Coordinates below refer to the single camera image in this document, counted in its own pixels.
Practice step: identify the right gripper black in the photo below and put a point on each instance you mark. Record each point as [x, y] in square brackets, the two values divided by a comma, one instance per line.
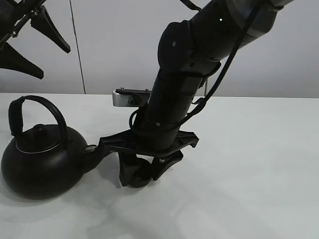
[153, 132]

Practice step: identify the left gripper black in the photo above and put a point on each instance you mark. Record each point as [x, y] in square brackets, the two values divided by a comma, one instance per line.
[13, 17]

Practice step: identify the small black teacup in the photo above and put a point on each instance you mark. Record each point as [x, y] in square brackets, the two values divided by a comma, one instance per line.
[142, 174]

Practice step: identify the black round teapot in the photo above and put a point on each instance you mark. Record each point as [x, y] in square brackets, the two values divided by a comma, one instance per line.
[48, 159]

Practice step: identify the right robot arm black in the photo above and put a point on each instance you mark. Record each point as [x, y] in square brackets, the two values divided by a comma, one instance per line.
[194, 56]

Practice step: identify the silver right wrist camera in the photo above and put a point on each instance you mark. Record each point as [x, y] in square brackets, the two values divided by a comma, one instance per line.
[130, 98]

